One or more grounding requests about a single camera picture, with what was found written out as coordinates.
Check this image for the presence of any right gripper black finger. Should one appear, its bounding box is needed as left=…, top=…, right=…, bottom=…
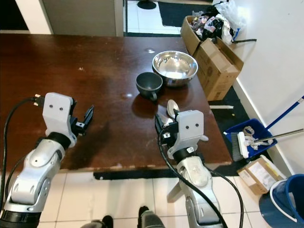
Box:
left=154, top=114, right=168, bottom=142

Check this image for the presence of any silver metal spoon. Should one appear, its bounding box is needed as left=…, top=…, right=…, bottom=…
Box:
left=166, top=99, right=181, bottom=125

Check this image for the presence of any dark grey ceramic cup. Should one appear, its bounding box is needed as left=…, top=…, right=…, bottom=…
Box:
left=136, top=72, right=164, bottom=102

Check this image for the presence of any dark wooden table leg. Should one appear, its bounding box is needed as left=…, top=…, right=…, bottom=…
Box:
left=167, top=172, right=187, bottom=204

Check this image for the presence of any stainless steel bowl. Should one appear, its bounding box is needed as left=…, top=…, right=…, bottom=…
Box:
left=152, top=50, right=199, bottom=87

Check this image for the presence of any closed brown cardboard box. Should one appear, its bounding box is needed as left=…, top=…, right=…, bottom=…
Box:
left=194, top=39, right=244, bottom=101

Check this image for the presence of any robot right leg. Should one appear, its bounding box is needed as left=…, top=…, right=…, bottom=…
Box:
left=138, top=206, right=171, bottom=228

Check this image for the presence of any robot leg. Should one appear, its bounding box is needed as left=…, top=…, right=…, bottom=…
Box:
left=81, top=216, right=113, bottom=228
left=138, top=206, right=171, bottom=228

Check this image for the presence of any open cardboard box with trash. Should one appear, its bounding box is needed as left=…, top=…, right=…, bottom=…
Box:
left=180, top=14, right=232, bottom=56

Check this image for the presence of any robot left leg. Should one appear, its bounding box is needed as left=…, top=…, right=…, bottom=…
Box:
left=81, top=216, right=113, bottom=228

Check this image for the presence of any small labelled cardboard box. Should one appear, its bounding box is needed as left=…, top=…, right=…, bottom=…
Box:
left=237, top=156, right=288, bottom=196

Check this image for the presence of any small black door mat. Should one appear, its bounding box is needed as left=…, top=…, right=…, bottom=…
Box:
left=158, top=0, right=201, bottom=28

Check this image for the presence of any round black stand base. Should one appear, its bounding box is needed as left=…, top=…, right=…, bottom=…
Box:
left=137, top=0, right=158, bottom=10

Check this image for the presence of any white plastic bag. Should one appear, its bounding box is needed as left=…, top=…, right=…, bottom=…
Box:
left=211, top=0, right=243, bottom=43

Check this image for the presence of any blue plastic bucket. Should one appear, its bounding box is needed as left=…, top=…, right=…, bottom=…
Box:
left=259, top=173, right=304, bottom=228

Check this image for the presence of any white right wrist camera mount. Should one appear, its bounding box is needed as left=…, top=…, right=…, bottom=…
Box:
left=172, top=110, right=206, bottom=152

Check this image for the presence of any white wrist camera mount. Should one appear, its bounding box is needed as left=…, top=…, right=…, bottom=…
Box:
left=42, top=92, right=75, bottom=136
left=172, top=110, right=206, bottom=152

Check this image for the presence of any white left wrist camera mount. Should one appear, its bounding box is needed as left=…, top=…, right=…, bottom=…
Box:
left=42, top=92, right=75, bottom=136

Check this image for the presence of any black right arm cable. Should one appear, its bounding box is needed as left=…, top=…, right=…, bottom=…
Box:
left=156, top=128, right=245, bottom=228

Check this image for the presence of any blue long-handled dustpan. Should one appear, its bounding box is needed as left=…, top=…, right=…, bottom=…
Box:
left=224, top=95, right=304, bottom=160

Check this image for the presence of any white broom with metal handle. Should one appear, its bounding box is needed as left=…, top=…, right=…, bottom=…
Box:
left=232, top=129, right=304, bottom=165

